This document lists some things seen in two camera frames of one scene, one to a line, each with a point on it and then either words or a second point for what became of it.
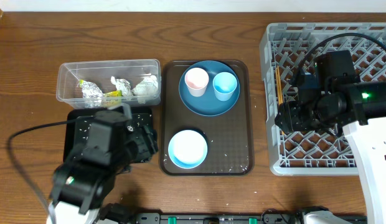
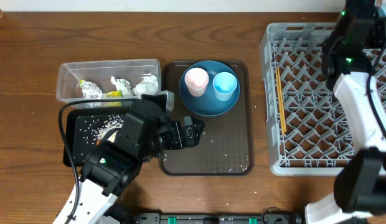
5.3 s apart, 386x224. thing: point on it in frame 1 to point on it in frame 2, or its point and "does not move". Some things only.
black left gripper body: x=142 y=149 to x=171 y=139
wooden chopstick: x=280 y=87 does not move
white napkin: x=147 y=88 does not move
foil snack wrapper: x=94 y=98 does not move
